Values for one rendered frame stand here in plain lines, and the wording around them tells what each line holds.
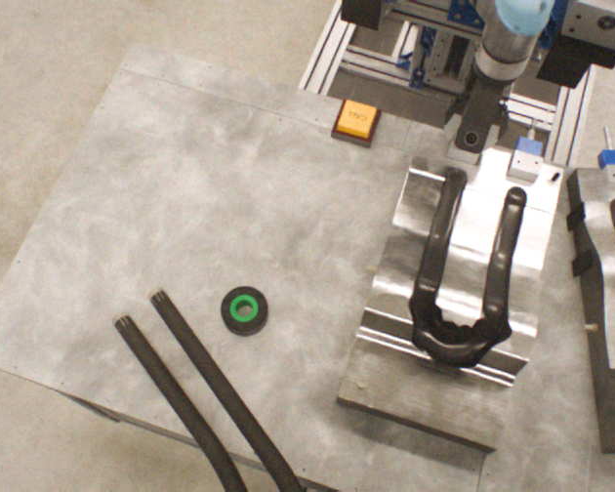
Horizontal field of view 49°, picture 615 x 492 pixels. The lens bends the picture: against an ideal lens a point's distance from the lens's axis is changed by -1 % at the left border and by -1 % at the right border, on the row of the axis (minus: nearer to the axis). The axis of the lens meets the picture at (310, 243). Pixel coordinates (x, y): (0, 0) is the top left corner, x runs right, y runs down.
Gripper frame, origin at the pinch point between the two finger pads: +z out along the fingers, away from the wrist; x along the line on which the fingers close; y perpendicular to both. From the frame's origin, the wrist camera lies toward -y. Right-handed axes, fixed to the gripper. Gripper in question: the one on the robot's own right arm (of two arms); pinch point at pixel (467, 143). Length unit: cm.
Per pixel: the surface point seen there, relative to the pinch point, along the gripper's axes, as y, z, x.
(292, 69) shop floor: 70, 91, 58
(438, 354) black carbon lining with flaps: -36.9, 3.9, -5.1
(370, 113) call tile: 5.3, 7.5, 18.5
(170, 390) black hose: -56, 5, 33
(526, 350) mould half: -33.9, -2.2, -17.0
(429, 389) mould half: -42.4, 5.1, -5.2
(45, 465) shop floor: -76, 91, 79
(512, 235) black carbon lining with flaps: -13.2, 3.1, -11.8
